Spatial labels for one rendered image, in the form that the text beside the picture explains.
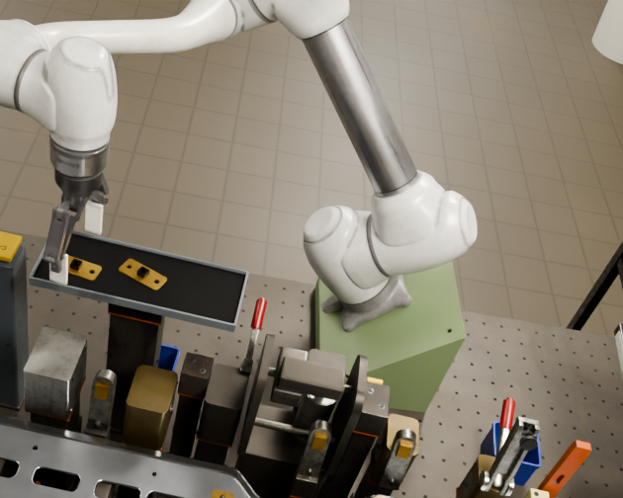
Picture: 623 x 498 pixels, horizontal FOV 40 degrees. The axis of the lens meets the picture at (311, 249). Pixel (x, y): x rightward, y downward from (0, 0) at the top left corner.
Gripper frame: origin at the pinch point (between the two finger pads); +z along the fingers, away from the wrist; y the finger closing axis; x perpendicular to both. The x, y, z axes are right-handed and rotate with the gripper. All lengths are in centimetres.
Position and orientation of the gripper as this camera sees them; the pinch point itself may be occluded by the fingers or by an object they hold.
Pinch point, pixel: (76, 251)
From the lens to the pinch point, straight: 153.8
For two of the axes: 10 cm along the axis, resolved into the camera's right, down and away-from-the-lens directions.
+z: -2.1, 7.0, 6.8
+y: -2.4, 6.4, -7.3
